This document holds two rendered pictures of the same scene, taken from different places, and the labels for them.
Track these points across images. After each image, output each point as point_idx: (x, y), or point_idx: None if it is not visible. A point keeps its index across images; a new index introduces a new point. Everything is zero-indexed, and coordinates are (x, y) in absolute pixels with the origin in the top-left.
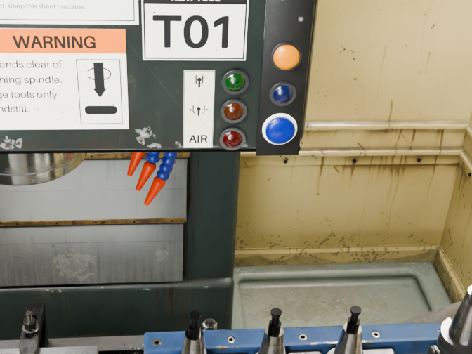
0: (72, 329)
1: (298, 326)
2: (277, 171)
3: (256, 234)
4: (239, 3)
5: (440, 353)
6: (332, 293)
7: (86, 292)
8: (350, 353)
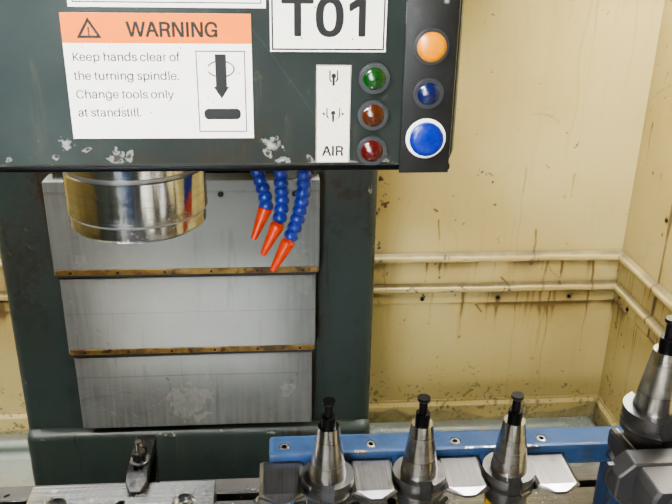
0: None
1: None
2: (413, 310)
3: (391, 385)
4: None
5: (623, 435)
6: None
7: (203, 436)
8: (514, 451)
